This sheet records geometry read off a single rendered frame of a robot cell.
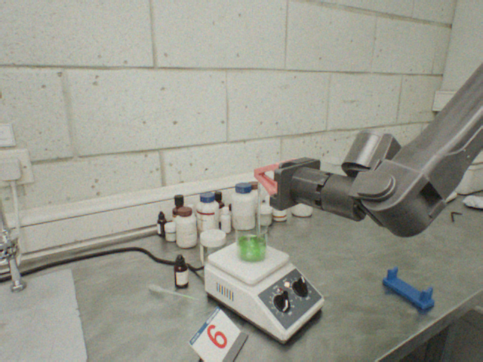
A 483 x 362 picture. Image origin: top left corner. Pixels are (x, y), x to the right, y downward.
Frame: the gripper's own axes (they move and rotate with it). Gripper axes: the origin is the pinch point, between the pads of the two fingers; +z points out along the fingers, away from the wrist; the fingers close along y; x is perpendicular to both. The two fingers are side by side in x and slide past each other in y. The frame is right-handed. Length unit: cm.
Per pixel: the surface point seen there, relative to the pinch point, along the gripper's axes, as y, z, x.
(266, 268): 1.4, -3.7, 17.1
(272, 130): -45, 37, 1
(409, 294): -21.7, -21.3, 25.0
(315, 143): -65, 33, 7
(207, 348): 16.9, -5.8, 23.6
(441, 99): -142, 13, -8
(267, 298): 4.6, -7.0, 20.0
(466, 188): -102, -12, 23
